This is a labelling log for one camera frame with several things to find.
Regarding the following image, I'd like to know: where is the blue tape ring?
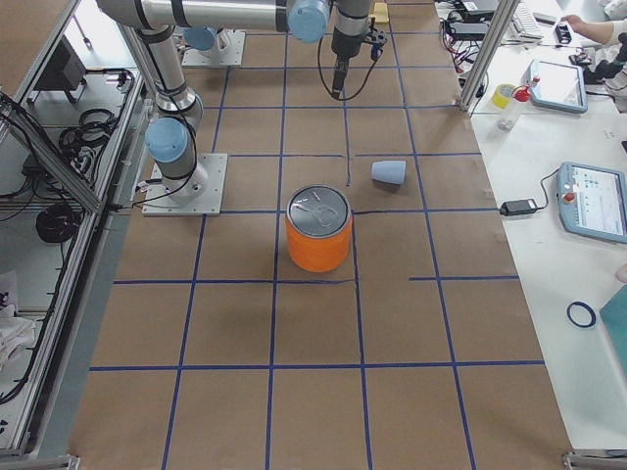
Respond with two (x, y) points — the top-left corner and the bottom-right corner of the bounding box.
(566, 302), (597, 329)

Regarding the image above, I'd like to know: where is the teal board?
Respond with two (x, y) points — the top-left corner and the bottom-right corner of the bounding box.
(600, 285), (627, 373)

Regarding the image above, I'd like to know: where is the teach pendant tablet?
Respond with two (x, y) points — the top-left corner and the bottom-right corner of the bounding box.
(556, 162), (626, 245)
(527, 60), (588, 114)

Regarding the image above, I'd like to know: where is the orange can with silver lid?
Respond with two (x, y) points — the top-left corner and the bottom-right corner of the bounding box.
(285, 185), (353, 273)

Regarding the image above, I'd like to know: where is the yellow tape roll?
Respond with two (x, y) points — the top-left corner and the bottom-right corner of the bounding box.
(491, 83), (516, 110)

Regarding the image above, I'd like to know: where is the aluminium frame post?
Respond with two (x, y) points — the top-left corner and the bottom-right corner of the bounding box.
(458, 0), (518, 112)

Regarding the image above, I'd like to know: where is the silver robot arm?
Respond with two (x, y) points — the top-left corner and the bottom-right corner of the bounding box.
(177, 1), (387, 64)
(97, 1), (329, 213)

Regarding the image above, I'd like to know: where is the near teach pendant tablet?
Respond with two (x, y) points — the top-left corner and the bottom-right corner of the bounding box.
(556, 162), (626, 245)

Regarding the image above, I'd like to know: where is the light blue plastic cup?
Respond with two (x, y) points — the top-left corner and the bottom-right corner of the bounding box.
(370, 161), (407, 185)

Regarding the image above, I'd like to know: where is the black power adapter brick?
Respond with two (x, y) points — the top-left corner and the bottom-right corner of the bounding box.
(499, 199), (539, 216)

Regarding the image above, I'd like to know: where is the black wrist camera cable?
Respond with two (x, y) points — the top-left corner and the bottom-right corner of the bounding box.
(316, 36), (376, 102)

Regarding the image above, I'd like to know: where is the far teach pendant tablet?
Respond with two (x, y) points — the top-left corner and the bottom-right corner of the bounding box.
(527, 60), (588, 114)

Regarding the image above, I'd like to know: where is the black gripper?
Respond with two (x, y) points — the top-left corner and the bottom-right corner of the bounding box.
(364, 18), (387, 62)

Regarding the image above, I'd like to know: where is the clear bottle with red cap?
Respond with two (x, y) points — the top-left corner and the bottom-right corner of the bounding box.
(497, 76), (540, 131)

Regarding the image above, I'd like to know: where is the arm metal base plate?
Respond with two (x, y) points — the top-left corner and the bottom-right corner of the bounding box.
(141, 154), (228, 217)
(182, 27), (246, 69)

